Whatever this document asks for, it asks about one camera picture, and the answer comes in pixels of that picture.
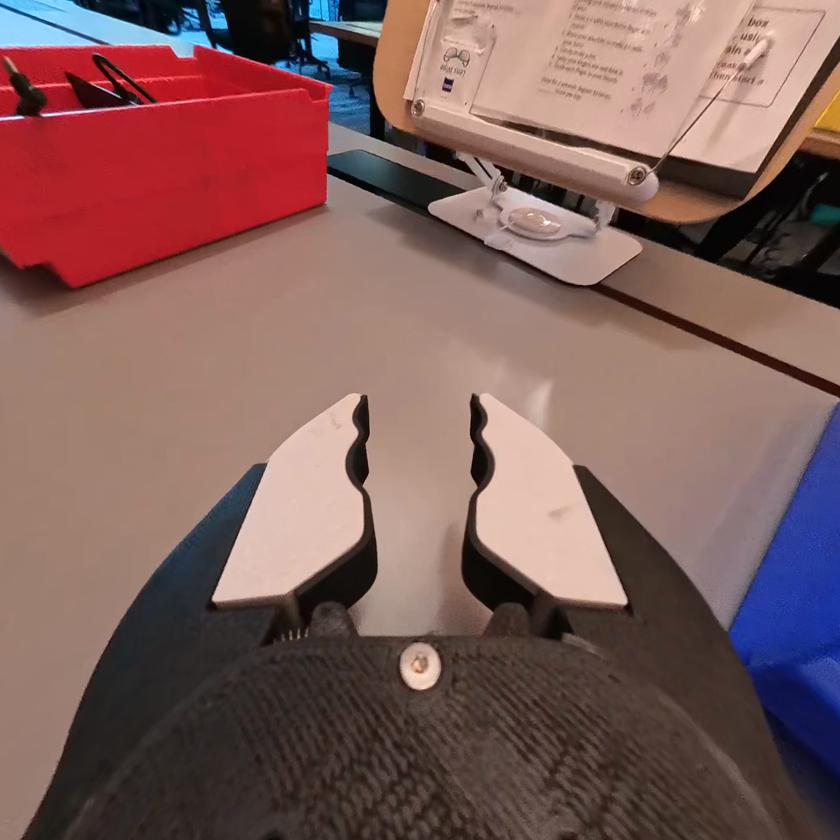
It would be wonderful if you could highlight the laminated instruction sheet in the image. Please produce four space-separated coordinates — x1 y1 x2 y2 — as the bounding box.
403 0 831 175

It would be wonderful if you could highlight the brown-edged grey desk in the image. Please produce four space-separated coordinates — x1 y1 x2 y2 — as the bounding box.
327 123 840 398

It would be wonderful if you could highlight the thin black cable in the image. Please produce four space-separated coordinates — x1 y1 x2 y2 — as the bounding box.
92 54 158 106

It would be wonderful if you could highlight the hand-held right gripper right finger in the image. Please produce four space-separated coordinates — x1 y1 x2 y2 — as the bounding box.
462 394 629 611

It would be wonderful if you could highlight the red divided bin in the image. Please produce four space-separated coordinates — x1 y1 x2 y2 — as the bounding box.
0 45 332 288

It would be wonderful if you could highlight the blue plastic bin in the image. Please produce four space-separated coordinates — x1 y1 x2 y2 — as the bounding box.
728 403 840 808

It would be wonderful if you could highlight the black bin divider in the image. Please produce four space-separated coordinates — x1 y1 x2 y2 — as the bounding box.
66 71 129 109

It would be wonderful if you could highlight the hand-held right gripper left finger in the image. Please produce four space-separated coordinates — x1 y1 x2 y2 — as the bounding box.
211 394 378 611

